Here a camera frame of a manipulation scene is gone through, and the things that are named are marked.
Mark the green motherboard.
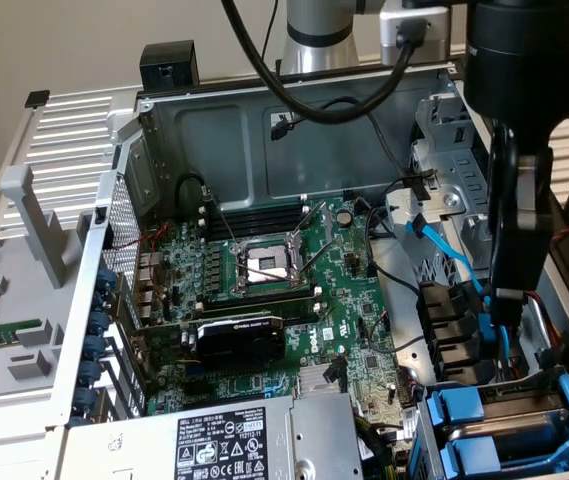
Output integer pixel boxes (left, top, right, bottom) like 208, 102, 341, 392
133, 192, 418, 446

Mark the thin black cable with plug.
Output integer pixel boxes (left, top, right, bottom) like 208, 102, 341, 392
267, 94, 438, 201

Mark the grey metal disk bay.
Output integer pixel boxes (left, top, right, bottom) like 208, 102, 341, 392
411, 364, 569, 480

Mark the CPU socket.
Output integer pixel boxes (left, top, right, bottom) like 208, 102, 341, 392
231, 234, 313, 296

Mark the black RAM slot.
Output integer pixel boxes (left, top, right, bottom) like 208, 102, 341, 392
198, 302, 324, 326
198, 193, 311, 226
196, 207, 310, 240
198, 284, 321, 309

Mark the hard disk with blue bracket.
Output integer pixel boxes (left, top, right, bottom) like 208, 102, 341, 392
424, 373, 569, 454

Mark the blue disk bracket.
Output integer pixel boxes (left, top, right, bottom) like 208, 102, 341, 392
437, 424, 569, 477

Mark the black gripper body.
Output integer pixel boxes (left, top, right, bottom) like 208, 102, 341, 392
463, 0, 569, 152

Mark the red yellow black power wire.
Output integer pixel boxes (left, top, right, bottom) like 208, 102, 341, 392
523, 292, 569, 366

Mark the metal rear port block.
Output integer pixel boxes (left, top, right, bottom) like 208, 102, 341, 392
133, 249, 168, 321

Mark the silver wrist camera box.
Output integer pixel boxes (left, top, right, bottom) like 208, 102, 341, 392
378, 9, 453, 67

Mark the thick black cable angled plug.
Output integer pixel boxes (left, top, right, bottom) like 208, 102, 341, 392
324, 353, 349, 392

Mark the black yellow braided wire bundle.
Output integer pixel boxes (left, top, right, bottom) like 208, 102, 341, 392
353, 412, 418, 480

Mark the grey metal drive cage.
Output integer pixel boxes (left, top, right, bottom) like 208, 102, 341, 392
408, 92, 495, 274

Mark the metal socket cover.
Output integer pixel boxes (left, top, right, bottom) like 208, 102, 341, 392
286, 199, 336, 251

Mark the black fan shroud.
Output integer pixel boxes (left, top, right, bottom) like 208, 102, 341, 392
415, 279, 496, 387

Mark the grey open PC case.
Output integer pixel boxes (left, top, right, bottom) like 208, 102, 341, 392
46, 52, 569, 480

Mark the grey parts rack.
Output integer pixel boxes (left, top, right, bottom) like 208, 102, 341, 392
0, 164, 96, 416

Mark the blue data wire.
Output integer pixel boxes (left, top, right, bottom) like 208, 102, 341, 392
406, 214, 518, 362

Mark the metal locking lever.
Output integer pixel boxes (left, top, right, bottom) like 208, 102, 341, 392
207, 197, 239, 250
297, 238, 327, 279

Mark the black camera cable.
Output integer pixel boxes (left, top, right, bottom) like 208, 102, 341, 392
219, 0, 431, 126

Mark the silver finned heat sink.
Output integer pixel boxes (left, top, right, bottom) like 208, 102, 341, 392
297, 362, 351, 399

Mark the looped black cable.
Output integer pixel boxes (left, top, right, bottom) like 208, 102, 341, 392
176, 171, 215, 214

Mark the white cable label tag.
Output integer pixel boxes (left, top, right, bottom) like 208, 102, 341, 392
399, 405, 419, 442

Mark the black box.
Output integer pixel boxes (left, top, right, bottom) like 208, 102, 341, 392
138, 39, 201, 95

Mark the black graphics card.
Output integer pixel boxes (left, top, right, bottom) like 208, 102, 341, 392
131, 309, 288, 374

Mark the grey power supply unit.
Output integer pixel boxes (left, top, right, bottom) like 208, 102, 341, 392
58, 392, 365, 480

